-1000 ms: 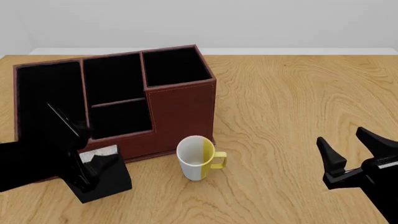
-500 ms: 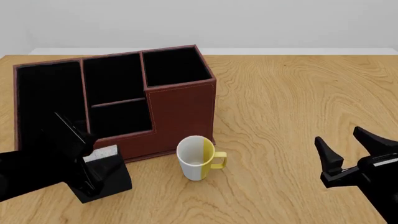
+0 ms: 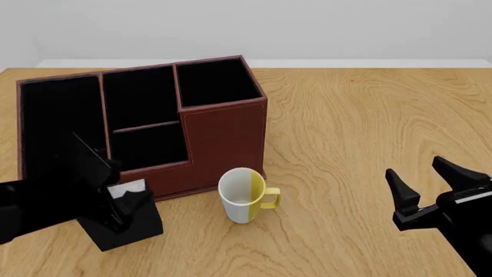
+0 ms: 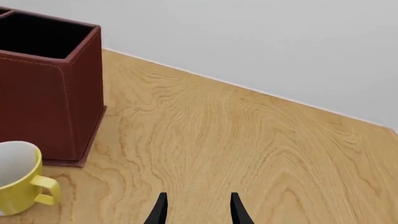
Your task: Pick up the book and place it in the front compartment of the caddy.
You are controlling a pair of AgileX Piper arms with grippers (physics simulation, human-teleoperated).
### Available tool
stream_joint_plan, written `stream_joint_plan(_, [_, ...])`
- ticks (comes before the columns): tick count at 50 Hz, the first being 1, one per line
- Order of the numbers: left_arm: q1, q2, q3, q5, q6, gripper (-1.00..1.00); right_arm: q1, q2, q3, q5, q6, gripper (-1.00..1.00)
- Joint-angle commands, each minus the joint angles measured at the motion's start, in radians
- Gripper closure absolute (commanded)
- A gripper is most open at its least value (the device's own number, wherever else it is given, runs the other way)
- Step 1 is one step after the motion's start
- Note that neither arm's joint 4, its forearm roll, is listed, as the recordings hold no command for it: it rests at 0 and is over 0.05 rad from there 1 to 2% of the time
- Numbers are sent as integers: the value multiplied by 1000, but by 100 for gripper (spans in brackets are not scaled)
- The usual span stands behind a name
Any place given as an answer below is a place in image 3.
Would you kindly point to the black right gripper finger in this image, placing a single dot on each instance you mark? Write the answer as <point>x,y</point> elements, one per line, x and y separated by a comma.
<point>403,191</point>
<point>457,171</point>

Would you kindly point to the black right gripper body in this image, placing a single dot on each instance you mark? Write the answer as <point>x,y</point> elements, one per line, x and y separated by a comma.
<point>446,212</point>

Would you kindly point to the red-brown desk caddy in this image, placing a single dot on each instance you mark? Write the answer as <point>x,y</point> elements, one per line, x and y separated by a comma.
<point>225,144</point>

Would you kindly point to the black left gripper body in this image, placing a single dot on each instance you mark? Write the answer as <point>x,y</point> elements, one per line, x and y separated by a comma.
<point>94,173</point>

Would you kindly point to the black book with white pages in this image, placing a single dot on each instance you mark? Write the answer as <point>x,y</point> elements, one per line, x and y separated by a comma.
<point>142,222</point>

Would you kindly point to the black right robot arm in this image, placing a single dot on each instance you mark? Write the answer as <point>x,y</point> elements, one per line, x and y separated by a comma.
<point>473,239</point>

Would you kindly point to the white and yellow mug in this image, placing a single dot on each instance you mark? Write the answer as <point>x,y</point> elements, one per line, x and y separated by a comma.
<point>236,199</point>

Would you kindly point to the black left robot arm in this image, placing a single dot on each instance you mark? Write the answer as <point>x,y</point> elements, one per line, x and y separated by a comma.
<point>34,205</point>

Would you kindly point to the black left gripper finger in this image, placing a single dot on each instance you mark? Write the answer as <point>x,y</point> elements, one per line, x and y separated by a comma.
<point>132,203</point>
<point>114,171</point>

